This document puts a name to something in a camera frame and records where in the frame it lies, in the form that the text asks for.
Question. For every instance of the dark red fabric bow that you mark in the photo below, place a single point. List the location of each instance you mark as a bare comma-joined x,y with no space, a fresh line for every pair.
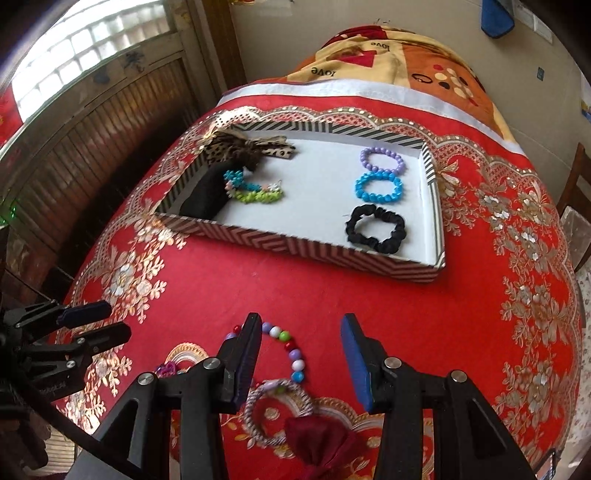
318,438

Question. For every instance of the red floral tablecloth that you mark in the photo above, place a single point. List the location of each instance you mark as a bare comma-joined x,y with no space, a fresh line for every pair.
277,286

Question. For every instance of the striped cardboard tray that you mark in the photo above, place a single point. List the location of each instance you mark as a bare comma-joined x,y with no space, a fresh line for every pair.
314,184

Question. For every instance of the wooden door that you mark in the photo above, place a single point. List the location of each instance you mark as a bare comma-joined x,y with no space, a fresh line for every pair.
115,115

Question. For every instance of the wooden chair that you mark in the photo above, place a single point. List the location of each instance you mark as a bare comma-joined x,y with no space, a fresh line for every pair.
575,175

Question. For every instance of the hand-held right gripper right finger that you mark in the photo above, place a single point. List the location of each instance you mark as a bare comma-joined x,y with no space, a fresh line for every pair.
358,364

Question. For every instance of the blue hanging cloth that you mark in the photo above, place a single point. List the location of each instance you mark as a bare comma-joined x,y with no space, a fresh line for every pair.
496,18

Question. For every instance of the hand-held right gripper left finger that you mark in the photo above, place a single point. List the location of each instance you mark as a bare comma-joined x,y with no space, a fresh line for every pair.
245,362

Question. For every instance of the printed blanket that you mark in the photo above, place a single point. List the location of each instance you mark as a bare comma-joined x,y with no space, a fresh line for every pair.
415,60

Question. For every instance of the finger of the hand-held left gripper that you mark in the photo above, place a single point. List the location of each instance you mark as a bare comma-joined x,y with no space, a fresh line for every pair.
87,312
108,337

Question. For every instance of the black scrunchie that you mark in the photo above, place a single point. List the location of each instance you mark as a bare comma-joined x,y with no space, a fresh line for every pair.
355,230

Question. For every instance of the red paper decoration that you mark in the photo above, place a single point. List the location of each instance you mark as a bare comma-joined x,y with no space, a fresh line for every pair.
7,115

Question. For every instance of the glass block window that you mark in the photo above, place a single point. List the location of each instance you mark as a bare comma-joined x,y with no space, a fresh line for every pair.
92,37

